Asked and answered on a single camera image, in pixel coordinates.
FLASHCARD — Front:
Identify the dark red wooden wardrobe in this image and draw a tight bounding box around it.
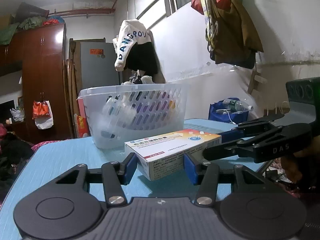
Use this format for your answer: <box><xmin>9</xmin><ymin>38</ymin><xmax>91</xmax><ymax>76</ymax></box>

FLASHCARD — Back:
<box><xmin>1</xmin><ymin>23</ymin><xmax>72</xmax><ymax>143</ymax></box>

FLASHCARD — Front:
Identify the grey metal door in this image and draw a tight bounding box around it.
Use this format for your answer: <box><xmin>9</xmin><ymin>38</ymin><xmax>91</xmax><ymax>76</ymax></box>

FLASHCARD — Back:
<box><xmin>80</xmin><ymin>42</ymin><xmax>120</xmax><ymax>89</ymax></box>

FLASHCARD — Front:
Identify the white orange medicine box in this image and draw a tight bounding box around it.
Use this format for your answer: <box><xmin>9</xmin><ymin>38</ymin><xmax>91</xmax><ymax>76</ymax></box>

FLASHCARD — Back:
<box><xmin>124</xmin><ymin>129</ymin><xmax>222</xmax><ymax>181</ymax></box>

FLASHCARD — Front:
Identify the blue shopping bag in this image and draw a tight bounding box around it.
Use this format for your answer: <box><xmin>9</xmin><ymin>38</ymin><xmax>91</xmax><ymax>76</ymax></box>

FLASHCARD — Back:
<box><xmin>208</xmin><ymin>98</ymin><xmax>253</xmax><ymax>124</ymax></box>

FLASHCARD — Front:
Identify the brown hanging jacket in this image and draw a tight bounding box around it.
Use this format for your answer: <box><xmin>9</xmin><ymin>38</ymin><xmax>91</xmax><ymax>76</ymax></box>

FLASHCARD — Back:
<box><xmin>206</xmin><ymin>0</ymin><xmax>264</xmax><ymax>69</ymax></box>

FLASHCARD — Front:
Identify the red and white hanging bag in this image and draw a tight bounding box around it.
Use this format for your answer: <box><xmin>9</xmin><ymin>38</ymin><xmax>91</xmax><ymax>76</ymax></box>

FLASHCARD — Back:
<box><xmin>33</xmin><ymin>100</ymin><xmax>54</xmax><ymax>130</ymax></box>

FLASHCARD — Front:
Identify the white plastic laundry basket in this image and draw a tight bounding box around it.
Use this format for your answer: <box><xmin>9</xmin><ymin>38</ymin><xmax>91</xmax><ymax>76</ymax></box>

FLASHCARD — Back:
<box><xmin>78</xmin><ymin>83</ymin><xmax>188</xmax><ymax>149</ymax></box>

